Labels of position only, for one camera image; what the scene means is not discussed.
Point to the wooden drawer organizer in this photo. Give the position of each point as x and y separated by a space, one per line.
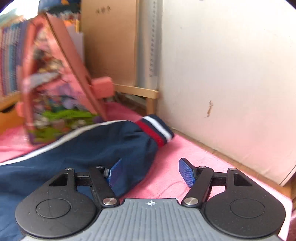
9 120

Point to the brown cardboard box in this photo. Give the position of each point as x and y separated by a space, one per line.
111 46

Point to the light wooden frame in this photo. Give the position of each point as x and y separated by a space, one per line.
138 90

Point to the large white board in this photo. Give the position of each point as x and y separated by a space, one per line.
231 81

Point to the white measuring strip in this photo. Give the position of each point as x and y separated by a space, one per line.
153 34

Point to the pink house-shaped box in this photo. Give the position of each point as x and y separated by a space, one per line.
57 97

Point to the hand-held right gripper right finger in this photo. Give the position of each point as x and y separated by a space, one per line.
187 172

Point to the navy and white jacket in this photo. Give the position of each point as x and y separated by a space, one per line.
81 150

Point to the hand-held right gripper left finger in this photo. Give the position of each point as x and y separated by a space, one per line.
115 173

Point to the row of books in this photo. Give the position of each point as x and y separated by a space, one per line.
11 58

